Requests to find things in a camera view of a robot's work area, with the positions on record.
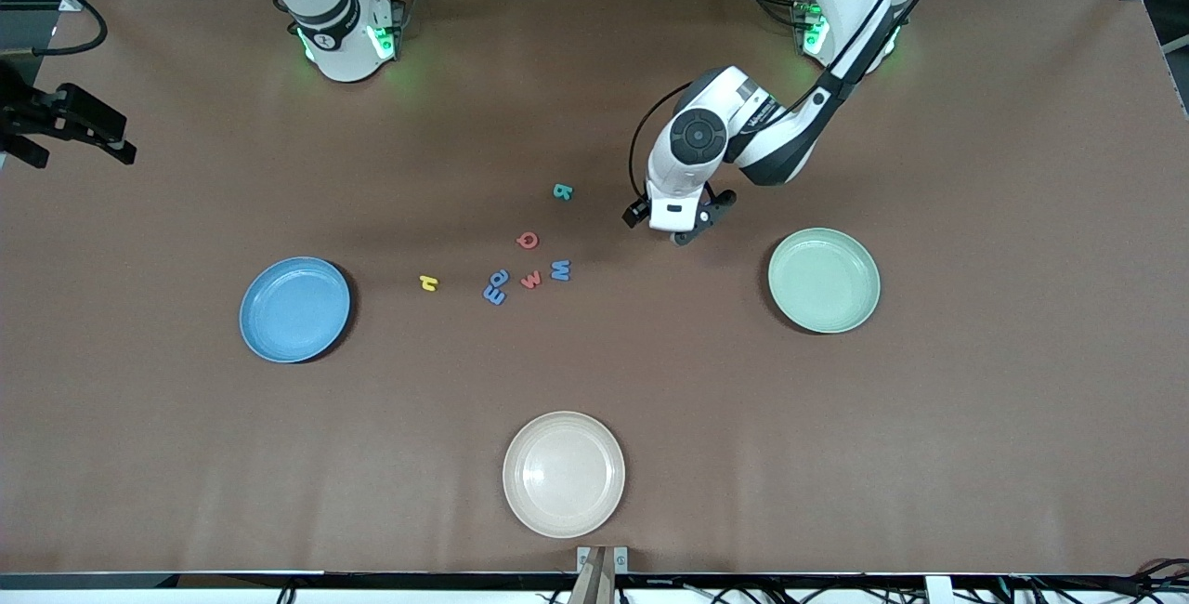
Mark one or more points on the green plate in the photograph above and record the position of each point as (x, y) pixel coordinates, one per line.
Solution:
(824, 281)

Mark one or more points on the yellow lowercase foam letter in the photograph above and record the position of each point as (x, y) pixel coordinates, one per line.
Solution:
(428, 282)

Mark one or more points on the small white block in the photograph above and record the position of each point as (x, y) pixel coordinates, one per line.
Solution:
(938, 589)

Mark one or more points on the brown wooden post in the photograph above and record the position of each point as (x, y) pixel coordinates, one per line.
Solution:
(594, 585)

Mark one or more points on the metal table edge bracket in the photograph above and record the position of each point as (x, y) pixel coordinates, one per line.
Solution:
(620, 559)

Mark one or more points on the beige plate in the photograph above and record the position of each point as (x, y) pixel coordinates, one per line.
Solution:
(564, 474)

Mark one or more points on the blue uppercase letter W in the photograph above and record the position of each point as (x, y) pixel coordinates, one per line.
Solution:
(560, 270)

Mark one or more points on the blue plate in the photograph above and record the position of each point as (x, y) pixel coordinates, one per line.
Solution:
(295, 309)

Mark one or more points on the blue rounded lowercase letter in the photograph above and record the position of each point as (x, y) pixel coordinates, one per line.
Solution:
(502, 278)

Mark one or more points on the teal foam letter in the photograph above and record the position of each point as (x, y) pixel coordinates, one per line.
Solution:
(562, 190)

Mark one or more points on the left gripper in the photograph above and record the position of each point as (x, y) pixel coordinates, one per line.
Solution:
(637, 211)

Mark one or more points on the blue letter E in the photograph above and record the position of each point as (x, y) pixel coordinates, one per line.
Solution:
(491, 295)

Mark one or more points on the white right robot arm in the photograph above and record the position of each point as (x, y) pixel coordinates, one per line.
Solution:
(334, 28)

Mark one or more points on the pink letter Q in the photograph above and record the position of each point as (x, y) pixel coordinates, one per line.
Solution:
(520, 240)

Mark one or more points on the red lowercase letter w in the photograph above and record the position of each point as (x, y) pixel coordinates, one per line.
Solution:
(530, 280)

